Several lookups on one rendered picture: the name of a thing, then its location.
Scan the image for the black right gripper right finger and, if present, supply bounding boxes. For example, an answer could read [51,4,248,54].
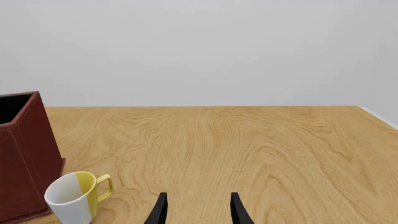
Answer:
[230,192,255,224]

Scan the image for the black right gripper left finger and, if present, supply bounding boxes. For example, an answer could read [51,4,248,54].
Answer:
[142,192,169,224]

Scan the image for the red-brown desk caddy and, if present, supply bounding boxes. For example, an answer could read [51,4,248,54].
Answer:
[0,90,67,224]

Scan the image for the white and yellow mug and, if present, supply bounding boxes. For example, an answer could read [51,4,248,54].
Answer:
[44,171,114,224]

